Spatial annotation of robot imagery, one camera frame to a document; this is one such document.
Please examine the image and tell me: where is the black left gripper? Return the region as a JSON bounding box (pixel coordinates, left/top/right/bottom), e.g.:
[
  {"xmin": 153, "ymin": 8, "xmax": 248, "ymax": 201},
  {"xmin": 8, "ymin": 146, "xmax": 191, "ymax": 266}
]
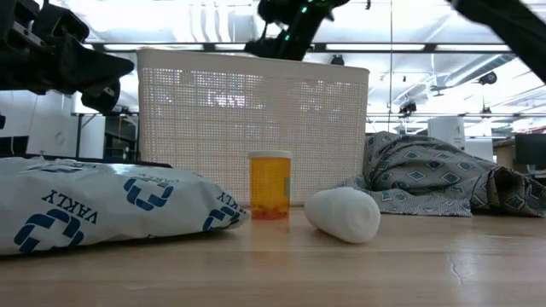
[{"xmin": 0, "ymin": 0, "xmax": 136, "ymax": 115}]

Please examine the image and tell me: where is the white woven plastic basket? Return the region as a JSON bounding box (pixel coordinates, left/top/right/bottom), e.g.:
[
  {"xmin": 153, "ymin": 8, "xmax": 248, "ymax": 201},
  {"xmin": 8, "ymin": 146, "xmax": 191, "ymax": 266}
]
[{"xmin": 136, "ymin": 47, "xmax": 371, "ymax": 206}]

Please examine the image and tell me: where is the black-legged background table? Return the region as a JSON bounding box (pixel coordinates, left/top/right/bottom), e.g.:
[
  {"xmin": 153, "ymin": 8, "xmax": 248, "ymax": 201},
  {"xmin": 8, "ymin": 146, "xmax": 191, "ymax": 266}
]
[{"xmin": 71, "ymin": 111, "xmax": 140, "ymax": 159}]

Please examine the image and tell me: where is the white pouch blue cross print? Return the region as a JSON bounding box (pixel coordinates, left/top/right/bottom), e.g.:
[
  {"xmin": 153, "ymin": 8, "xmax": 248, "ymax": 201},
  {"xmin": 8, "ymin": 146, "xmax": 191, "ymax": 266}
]
[{"xmin": 0, "ymin": 155, "xmax": 251, "ymax": 256}]

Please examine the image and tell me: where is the orange pill bottle white cap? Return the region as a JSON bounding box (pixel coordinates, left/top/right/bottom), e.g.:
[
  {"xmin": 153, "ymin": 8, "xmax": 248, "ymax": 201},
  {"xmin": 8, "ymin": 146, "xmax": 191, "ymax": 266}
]
[{"xmin": 247, "ymin": 149, "xmax": 293, "ymax": 222}]

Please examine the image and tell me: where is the white cabinet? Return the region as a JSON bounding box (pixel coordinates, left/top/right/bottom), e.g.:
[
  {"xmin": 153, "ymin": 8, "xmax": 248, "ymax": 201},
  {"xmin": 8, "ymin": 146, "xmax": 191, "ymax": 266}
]
[{"xmin": 427, "ymin": 116, "xmax": 467, "ymax": 150}]

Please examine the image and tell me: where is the white gauze roll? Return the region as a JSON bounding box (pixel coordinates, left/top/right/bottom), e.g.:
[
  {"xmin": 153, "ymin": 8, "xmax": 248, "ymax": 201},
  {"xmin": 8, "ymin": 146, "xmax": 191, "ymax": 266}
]
[{"xmin": 304, "ymin": 186, "xmax": 381, "ymax": 245}]

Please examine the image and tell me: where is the grey patterned cloth gown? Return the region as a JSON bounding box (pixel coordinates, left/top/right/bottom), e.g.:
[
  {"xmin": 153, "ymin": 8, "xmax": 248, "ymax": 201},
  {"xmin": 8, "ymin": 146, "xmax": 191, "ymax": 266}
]
[{"xmin": 336, "ymin": 130, "xmax": 546, "ymax": 218}]

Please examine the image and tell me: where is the black computer monitor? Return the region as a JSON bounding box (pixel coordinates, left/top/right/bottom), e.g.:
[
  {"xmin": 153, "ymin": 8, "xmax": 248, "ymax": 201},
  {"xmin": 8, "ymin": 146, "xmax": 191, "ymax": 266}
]
[{"xmin": 514, "ymin": 133, "xmax": 546, "ymax": 168}]

